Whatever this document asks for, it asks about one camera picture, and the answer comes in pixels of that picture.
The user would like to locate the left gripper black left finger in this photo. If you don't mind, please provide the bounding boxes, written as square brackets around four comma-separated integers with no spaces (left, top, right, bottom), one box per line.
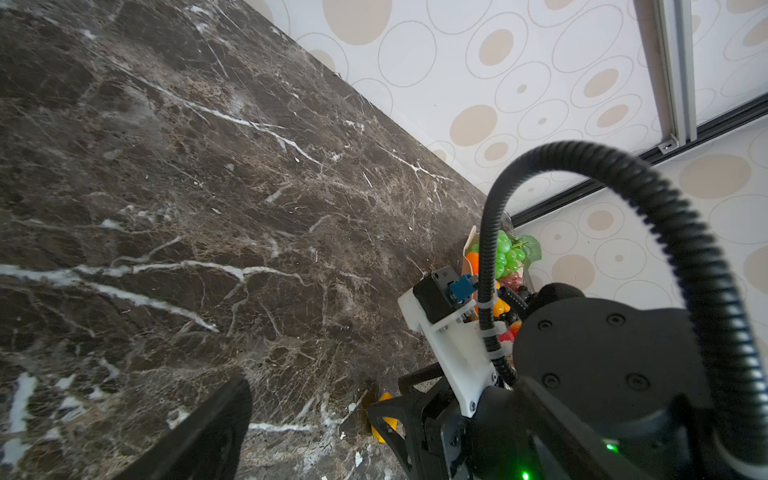
[117,376,253,479]

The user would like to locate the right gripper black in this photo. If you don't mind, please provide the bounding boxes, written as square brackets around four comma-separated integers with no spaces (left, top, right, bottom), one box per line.
[367,363,474,479]

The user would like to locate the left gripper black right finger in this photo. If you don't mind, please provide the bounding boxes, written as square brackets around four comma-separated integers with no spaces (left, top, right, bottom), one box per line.
[515,377,649,479]

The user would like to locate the small yellow lemon front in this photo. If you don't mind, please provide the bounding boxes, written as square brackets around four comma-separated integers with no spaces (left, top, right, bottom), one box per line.
[370,392,398,445]

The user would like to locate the small yellow lemon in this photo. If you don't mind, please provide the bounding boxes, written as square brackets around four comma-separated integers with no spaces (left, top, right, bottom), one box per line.
[370,392,398,445]
[492,299,511,318]

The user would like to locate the strawberry red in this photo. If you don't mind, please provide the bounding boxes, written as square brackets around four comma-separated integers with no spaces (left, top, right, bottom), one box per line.
[498,320,522,342]

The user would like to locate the small yellow lemon top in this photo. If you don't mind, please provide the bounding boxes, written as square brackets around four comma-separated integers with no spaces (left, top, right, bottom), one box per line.
[492,299,511,318]

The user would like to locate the orange mandarin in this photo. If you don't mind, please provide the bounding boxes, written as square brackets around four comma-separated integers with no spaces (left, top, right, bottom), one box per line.
[465,252,479,275]

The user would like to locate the red grape bunch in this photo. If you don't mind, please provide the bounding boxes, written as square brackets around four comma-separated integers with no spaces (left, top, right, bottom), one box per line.
[499,272,524,292]

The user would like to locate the pink scalloped fruit bowl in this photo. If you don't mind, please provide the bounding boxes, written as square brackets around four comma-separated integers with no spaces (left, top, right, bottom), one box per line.
[461,226,479,275]

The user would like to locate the green grape bunch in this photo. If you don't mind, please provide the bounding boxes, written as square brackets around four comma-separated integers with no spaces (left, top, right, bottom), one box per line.
[494,230,543,280]

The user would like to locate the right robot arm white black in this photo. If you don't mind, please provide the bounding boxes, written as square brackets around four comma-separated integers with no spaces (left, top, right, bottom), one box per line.
[367,141,767,479]

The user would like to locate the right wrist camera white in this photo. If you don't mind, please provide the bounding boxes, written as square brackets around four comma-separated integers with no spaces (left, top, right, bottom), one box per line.
[398,266,499,418]

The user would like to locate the black frame post right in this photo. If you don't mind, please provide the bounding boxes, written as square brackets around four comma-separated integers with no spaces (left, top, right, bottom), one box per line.
[509,92,768,228]

